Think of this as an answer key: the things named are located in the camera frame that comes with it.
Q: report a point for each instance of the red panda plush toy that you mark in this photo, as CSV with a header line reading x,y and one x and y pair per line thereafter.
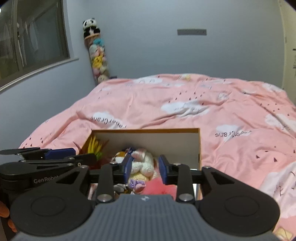
x,y
119,157

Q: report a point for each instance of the purple crochet flower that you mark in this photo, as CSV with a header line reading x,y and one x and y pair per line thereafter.
x,y
137,186

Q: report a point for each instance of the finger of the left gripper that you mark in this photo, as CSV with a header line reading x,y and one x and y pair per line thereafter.
x,y
60,153
33,153

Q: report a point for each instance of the grey wall switch plate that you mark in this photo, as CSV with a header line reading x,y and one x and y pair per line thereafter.
x,y
191,32

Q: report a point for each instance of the pink tulle fabric item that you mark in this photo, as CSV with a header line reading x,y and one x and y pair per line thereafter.
x,y
156,187

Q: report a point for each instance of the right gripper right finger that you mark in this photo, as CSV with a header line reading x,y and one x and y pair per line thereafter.
x,y
180,175

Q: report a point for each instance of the orange cardboard storage box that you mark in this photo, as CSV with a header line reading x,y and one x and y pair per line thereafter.
x,y
177,145

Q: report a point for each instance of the window with grey frame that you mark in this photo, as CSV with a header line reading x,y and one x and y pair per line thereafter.
x,y
33,38

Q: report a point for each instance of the purple patterned small box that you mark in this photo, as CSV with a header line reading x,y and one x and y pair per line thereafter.
x,y
130,150

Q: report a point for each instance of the white crochet bunny plush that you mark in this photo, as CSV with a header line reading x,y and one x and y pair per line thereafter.
x,y
143,162

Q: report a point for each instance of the hanging plush toy column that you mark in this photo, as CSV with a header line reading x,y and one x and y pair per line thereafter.
x,y
98,60

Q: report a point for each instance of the pink cloud print bedsheet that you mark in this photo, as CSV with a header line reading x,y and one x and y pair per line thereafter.
x,y
247,127

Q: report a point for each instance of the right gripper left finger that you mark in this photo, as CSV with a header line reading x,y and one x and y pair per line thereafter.
x,y
110,175

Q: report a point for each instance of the red feather shuttlecock toy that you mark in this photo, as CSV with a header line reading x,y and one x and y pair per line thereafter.
x,y
92,153

